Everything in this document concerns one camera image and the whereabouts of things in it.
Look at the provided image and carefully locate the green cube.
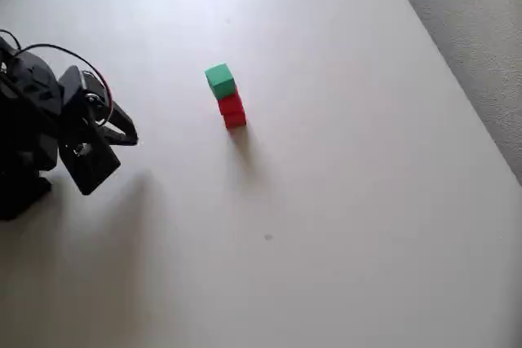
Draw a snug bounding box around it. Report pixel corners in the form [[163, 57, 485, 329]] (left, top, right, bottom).
[[204, 63, 237, 100]]

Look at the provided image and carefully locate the long black red cable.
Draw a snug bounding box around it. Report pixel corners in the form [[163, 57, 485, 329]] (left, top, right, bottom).
[[15, 43, 114, 127]]

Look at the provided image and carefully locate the short black red cable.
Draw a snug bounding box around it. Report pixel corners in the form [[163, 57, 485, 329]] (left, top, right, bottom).
[[0, 29, 22, 55]]

